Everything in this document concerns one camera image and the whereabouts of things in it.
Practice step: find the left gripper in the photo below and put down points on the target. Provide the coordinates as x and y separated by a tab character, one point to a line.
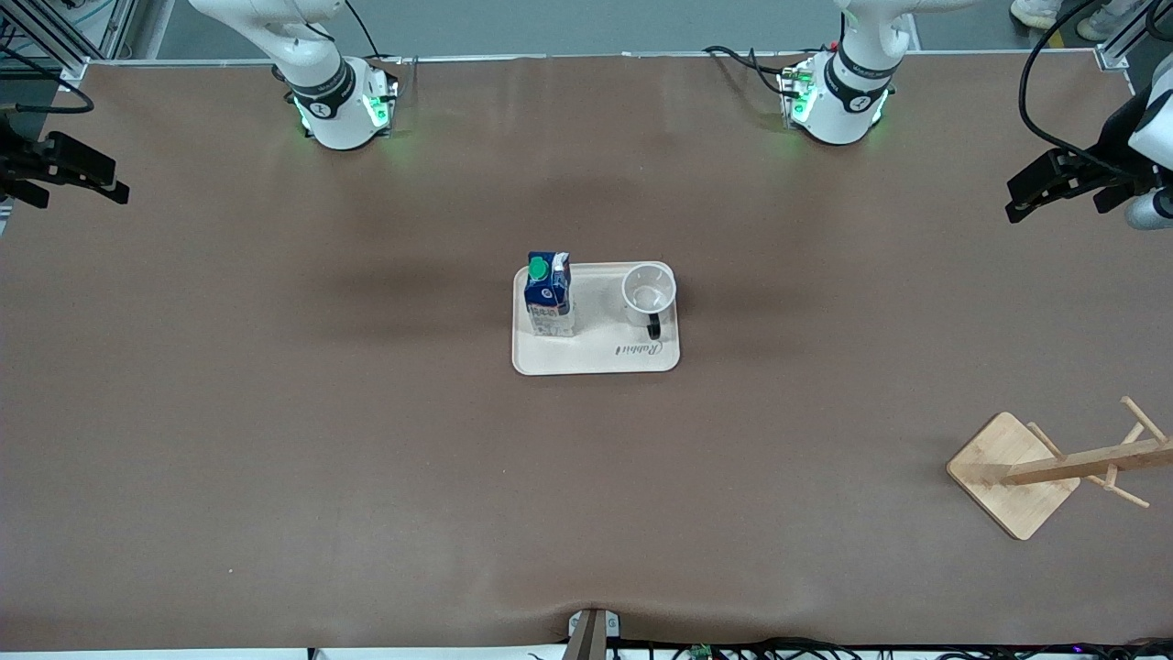
1110	149

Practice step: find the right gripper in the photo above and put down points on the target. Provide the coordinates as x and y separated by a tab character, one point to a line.
20	165

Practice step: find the blue milk carton green cap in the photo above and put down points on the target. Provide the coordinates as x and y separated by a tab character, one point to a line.
550	295

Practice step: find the wooden cup rack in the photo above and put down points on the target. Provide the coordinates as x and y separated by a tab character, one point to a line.
1008	467

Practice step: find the white shoe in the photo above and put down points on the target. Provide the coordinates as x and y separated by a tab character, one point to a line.
1100	23
1035	11

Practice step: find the brown table cover mat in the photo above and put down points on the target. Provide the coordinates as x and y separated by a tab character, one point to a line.
367	458

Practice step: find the cream rectangular tray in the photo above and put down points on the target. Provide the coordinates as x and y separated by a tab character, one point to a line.
596	353

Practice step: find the aluminium frame profile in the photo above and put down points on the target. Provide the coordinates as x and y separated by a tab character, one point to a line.
55	37
1113	55

